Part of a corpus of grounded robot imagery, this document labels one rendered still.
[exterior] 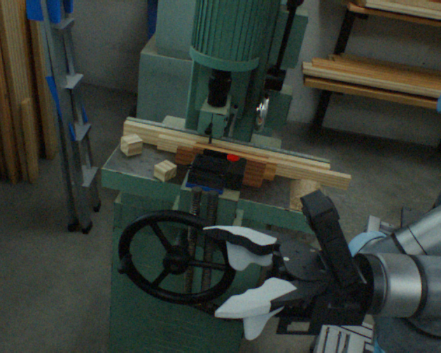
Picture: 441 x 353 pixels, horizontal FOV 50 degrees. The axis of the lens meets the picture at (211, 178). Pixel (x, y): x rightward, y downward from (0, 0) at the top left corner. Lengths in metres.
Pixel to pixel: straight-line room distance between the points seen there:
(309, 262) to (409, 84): 2.84
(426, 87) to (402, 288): 2.85
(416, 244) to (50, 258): 1.83
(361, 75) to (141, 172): 2.22
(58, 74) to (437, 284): 1.70
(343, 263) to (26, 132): 2.23
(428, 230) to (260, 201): 0.57
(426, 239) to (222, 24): 0.65
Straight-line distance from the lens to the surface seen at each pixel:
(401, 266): 0.59
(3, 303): 2.17
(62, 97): 2.07
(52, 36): 2.00
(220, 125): 1.25
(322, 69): 3.19
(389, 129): 3.96
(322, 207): 0.51
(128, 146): 1.31
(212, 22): 1.14
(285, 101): 1.42
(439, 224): 0.75
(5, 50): 2.49
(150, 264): 1.43
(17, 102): 2.60
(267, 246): 0.58
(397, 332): 0.68
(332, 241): 0.53
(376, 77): 3.28
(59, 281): 2.22
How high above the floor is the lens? 1.60
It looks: 33 degrees down
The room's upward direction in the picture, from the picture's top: 10 degrees clockwise
